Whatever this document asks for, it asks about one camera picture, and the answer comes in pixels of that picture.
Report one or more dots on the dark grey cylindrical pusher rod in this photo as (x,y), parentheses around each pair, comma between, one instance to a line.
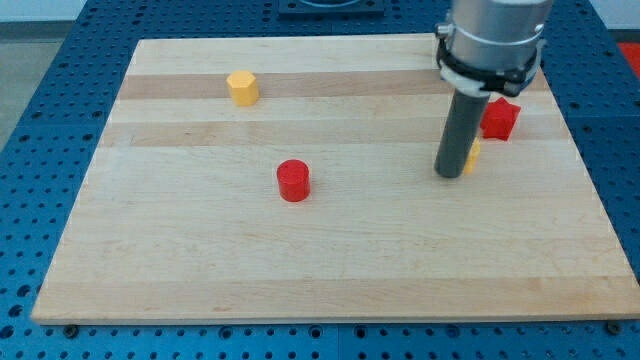
(460,130)

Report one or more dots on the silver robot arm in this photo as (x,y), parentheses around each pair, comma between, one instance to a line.
(484,47)

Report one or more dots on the wooden board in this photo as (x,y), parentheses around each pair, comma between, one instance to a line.
(179,219)

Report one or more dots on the yellow hexagon block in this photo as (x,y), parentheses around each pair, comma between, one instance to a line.
(243,88)

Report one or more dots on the red star block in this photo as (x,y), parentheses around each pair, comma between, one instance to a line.
(499,119)

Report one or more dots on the small yellow block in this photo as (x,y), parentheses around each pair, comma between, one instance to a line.
(472,157)

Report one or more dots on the red cylinder block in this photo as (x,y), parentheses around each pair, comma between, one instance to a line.
(293,178)

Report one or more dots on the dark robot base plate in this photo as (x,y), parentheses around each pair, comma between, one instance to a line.
(301,8)

